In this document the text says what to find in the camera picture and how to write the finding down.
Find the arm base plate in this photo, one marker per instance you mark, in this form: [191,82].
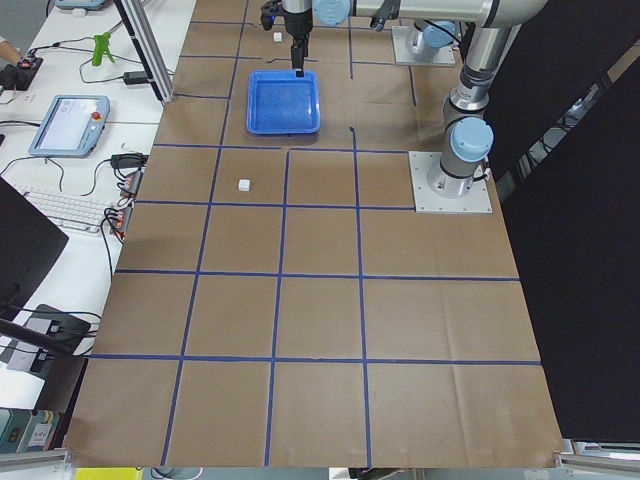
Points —
[435,192]
[443,57]

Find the black power adapter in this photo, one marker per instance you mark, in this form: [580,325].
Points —
[134,78]

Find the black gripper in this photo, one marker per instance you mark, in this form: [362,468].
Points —
[298,24]

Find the green handled reacher grabber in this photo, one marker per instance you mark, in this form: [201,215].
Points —
[101,49]

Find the blue plastic tray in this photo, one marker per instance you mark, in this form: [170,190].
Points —
[281,103]

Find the black monitor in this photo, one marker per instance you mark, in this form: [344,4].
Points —
[30,246]

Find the aluminium frame post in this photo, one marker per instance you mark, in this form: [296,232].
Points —
[140,32]

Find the brown paper table cover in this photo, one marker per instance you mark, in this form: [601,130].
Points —
[316,320]

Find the white keyboard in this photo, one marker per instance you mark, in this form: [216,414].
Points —
[75,213]

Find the teach pendant tablet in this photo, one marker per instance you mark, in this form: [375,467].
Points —
[72,126]

